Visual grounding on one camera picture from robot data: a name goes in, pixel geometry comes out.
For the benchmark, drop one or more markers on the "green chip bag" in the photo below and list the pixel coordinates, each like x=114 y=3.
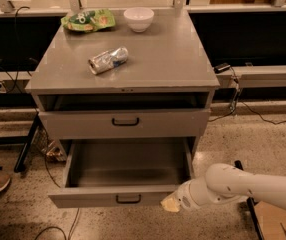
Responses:
x=89 y=21

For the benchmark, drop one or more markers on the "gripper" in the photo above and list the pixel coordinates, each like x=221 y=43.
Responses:
x=184 y=197

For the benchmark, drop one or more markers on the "white bowl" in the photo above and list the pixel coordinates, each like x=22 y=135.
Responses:
x=138 y=19

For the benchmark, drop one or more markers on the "cardboard box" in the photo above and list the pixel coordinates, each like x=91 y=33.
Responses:
x=271 y=208

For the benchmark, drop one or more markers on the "grey top drawer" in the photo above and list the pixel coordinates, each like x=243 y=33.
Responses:
x=125 y=123

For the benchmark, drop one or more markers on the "grey drawer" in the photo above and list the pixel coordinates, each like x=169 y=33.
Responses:
x=125 y=123
x=123 y=172

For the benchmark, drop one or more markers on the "brown shoe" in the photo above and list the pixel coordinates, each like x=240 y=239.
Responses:
x=4 y=180

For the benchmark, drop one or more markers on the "grey drawer cabinet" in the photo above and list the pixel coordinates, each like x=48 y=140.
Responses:
x=166 y=68

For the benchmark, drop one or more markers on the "black power adapter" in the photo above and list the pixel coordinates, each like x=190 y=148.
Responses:
x=221 y=68

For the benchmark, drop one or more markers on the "crushed silver can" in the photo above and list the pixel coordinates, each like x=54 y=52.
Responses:
x=108 y=60

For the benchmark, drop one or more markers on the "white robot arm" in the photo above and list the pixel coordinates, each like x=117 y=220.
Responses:
x=223 y=183

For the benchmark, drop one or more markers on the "black table leg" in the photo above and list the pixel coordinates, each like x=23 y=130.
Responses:
x=19 y=166

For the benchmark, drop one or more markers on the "black metal stand leg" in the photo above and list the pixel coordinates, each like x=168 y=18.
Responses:
x=251 y=205

